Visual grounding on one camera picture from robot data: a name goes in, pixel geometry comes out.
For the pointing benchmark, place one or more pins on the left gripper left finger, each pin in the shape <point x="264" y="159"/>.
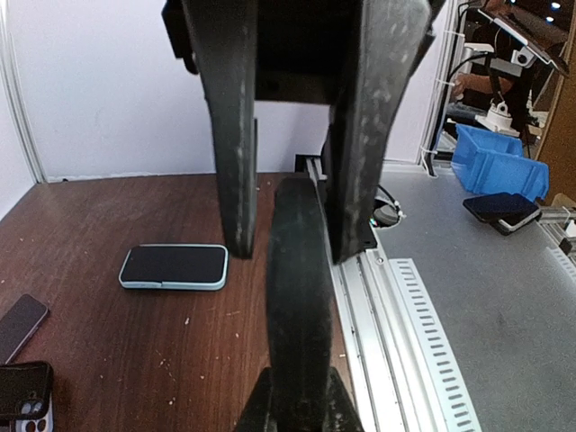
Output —
<point x="260" y="411"/>

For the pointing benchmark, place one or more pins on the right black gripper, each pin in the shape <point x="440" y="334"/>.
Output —
<point x="357" y="56"/>

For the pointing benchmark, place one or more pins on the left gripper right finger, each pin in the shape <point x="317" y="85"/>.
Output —
<point x="341" y="415"/>

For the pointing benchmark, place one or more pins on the black phone case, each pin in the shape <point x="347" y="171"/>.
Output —
<point x="26" y="391"/>

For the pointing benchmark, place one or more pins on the purple-edged phone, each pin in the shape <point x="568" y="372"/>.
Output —
<point x="19" y="324"/>

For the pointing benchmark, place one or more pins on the phone under black case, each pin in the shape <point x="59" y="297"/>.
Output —
<point x="43" y="424"/>

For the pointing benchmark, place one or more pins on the black phone on bench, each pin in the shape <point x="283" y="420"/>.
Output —
<point x="500" y="206"/>

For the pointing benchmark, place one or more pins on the blue plastic bin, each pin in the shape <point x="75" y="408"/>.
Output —
<point x="486" y="162"/>

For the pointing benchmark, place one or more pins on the front aluminium rail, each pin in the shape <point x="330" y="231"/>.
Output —
<point x="450" y="326"/>

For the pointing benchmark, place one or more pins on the right aluminium post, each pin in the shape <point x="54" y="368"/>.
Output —
<point x="14" y="95"/>

